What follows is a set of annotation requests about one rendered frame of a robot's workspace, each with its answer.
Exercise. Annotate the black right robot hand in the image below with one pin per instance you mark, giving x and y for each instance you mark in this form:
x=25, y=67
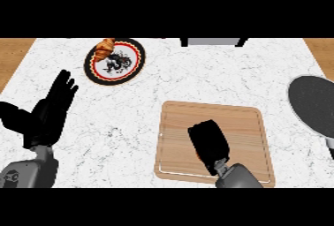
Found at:
x=209, y=142

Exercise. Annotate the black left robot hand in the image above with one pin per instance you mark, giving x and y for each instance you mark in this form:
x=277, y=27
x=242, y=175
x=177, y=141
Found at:
x=50, y=114

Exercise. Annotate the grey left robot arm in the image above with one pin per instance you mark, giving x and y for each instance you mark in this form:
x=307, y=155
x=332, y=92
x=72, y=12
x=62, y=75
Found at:
x=30, y=170

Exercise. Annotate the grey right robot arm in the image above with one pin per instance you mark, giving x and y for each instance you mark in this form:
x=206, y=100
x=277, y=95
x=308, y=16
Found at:
x=237, y=175

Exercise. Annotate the wooden cutting board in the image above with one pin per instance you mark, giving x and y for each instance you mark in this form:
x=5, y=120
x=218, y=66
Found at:
x=236, y=129

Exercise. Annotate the dark grey frying pan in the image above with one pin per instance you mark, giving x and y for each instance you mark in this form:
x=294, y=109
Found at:
x=314, y=103

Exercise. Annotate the black rimmed decorated plate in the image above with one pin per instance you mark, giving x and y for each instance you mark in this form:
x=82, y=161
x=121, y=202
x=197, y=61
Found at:
x=118, y=63

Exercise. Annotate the golden brown croissant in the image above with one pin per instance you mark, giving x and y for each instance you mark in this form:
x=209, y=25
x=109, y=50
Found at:
x=104, y=49

